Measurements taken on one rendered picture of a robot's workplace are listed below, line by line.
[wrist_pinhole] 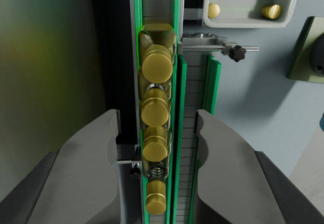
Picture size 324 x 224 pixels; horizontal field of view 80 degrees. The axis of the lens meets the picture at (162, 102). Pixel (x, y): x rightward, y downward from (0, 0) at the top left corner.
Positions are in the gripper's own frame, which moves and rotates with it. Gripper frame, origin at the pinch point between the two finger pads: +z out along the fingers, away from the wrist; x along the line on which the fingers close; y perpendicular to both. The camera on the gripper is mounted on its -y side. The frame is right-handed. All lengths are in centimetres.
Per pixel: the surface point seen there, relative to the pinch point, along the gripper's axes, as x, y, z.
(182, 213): 10, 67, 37
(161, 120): 0.6, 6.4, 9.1
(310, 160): 145, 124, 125
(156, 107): -0.1, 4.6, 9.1
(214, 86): 12.8, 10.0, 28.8
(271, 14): 30, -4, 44
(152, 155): -0.7, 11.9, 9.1
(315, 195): 170, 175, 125
